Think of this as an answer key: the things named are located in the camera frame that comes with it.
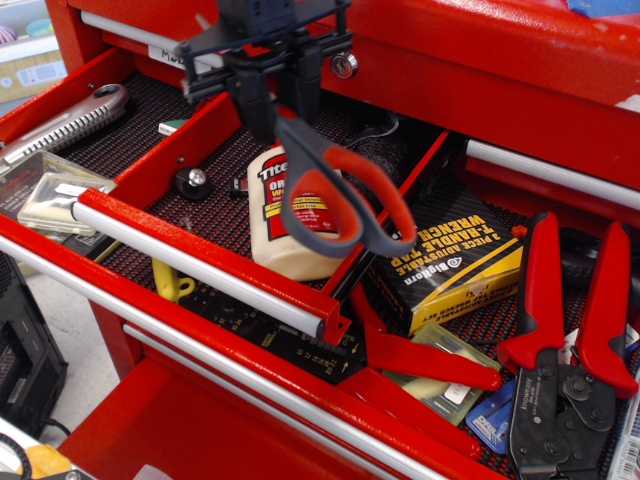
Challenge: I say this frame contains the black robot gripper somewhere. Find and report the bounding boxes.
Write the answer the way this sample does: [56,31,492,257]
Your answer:
[178,0,352,145]

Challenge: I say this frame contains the red grey handled scissors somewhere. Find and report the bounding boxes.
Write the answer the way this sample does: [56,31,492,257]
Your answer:
[272,104,417,258]

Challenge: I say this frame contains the silver drawer lock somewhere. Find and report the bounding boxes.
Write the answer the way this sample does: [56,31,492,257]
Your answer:
[330,50,359,79]

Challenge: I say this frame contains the red small upper drawer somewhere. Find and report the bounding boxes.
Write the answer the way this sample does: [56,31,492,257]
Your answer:
[72,68,451,347]

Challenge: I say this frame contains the red wide tool drawer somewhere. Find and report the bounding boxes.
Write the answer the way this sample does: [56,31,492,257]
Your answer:
[1,47,639,479]

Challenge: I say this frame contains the white Markers label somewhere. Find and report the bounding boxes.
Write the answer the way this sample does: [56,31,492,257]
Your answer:
[147,45,212,74]

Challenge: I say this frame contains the small green white box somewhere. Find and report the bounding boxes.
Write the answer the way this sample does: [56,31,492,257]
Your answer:
[158,119,188,136]

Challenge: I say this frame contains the black knob with silver screw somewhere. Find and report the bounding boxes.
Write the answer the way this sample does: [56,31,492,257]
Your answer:
[174,167,211,201]

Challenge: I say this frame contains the black steel wool roll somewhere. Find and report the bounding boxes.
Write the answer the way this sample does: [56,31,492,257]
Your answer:
[344,135,408,213]

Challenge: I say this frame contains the Titebond wood glue bottle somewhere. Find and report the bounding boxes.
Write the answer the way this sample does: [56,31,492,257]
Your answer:
[247,146,343,282]

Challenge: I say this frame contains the silver ridged utility tool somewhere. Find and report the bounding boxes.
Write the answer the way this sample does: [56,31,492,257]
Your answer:
[1,84,130,173]

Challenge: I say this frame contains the red tool chest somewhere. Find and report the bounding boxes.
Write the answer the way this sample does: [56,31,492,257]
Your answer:
[43,0,640,480]

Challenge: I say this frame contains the clear plastic bit case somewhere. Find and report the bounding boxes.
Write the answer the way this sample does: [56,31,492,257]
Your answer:
[1,150,116,236]

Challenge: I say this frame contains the black yellow tap wrench box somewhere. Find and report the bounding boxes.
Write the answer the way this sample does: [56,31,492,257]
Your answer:
[365,172,522,336]

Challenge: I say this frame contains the clear case under pliers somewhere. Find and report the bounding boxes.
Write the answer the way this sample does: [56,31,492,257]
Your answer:
[383,323,500,426]

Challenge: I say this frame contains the black equipment box on floor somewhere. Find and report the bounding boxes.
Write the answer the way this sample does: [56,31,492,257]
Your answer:
[1,253,68,437]

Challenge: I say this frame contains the blue drill bit package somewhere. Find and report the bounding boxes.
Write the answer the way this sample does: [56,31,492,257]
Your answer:
[465,380,515,455]

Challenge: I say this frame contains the yellow handled tool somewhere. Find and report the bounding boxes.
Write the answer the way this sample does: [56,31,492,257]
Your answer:
[152,258,196,303]

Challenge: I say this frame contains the red handled wire stripper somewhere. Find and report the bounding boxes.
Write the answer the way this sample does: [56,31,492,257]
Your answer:
[178,279,503,392]

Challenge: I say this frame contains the red handled crimping pliers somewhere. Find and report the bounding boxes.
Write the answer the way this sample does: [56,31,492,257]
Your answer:
[497,212,639,479]

